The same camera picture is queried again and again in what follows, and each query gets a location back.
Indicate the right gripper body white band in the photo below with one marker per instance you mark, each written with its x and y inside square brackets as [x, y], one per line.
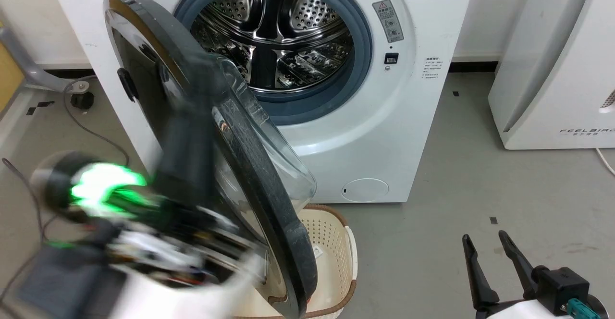
[559, 288]

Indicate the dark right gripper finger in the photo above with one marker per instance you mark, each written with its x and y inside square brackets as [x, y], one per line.
[519, 261]
[478, 273]

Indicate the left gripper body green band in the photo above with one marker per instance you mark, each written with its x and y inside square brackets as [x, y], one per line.
[103, 184]

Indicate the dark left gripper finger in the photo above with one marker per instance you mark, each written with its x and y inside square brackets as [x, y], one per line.
[185, 165]

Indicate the dark round washing machine door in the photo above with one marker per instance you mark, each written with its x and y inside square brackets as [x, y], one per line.
[269, 179]

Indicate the white and grey left robot arm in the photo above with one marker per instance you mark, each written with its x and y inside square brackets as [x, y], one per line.
[158, 285]

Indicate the white front-load washing machine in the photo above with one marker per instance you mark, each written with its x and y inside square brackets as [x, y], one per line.
[384, 131]

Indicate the grey rubber door gasket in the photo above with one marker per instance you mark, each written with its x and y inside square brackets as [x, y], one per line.
[358, 45]

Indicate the black door latch socket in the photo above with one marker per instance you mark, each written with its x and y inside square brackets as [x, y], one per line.
[391, 58]

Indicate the black caster wheel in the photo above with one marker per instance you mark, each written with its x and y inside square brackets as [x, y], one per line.
[82, 100]

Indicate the round white drain filter cover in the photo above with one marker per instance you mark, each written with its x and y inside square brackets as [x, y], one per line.
[365, 190]

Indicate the grey metal stand leg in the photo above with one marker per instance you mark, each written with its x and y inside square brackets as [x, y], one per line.
[29, 64]

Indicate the yellow wooden panel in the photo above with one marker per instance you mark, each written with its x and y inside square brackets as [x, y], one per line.
[8, 74]

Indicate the cream plastic laundry basket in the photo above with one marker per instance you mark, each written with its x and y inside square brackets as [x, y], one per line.
[331, 247]

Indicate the stainless steel washer drum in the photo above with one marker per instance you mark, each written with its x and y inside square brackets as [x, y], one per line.
[278, 35]

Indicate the white Feelbird appliance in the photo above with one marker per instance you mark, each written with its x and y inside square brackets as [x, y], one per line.
[552, 69]

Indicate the grey warning sticker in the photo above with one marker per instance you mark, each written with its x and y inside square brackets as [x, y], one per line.
[388, 20]

